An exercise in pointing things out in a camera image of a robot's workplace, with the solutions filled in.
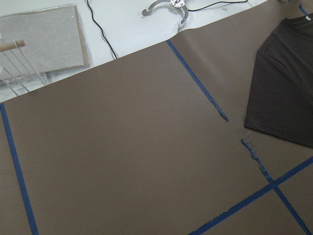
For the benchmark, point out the dark brown t-shirt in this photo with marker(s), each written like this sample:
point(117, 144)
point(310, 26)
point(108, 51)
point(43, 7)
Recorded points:
point(280, 101)

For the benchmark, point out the brown paper table cover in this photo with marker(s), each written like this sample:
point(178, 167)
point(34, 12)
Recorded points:
point(154, 144)

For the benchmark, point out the metal reacher grabber tool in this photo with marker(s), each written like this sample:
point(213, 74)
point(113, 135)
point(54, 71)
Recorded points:
point(179, 5)

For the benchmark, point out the clear plastic bag with board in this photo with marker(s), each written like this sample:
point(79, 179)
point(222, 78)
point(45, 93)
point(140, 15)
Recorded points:
point(54, 39)

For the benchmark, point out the white wire rack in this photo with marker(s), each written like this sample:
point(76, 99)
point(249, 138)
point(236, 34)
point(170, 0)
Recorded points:
point(17, 73)

